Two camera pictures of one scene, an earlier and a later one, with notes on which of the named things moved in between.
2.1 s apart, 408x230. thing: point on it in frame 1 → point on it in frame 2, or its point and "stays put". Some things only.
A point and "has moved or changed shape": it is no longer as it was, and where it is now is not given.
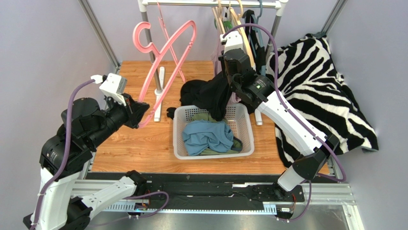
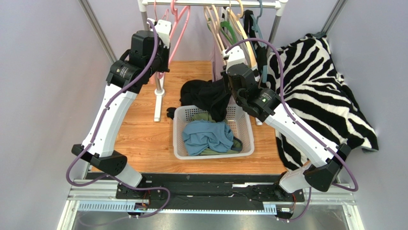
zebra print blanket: [311, 83] stays put
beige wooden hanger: [217, 13] has moved or changed shape
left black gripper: [135, 110] → [165, 51]
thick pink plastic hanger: [156, 55] → [187, 9]
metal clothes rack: [277, 5] stays put
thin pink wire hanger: [169, 42] → [156, 18]
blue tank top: [199, 135] stays put
